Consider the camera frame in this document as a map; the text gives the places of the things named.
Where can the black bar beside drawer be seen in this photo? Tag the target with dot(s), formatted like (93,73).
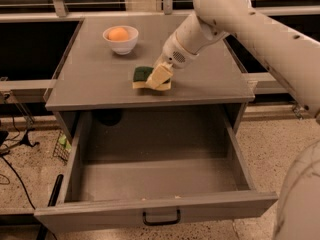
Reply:
(52,202)

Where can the open grey top drawer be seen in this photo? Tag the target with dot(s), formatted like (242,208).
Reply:
(113,175)

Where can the green and yellow sponge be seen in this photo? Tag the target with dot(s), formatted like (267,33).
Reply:
(140,77)

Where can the orange fruit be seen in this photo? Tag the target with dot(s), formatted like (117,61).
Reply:
(118,34)

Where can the black drawer handle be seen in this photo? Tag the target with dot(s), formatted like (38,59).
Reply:
(161,218)

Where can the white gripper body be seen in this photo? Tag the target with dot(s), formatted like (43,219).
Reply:
(174,53)

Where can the grey cabinet with counter top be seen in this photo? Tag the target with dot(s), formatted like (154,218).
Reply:
(93,77)

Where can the wire basket with green item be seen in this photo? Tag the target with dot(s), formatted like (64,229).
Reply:
(62,148)

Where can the white ceramic bowl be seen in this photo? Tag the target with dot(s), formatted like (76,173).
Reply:
(122,47)

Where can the metal window railing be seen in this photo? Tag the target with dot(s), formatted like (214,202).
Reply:
(83,7)

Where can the black stand on floor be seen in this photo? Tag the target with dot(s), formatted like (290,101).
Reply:
(22,136)

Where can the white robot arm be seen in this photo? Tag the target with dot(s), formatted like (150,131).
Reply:
(292,58)

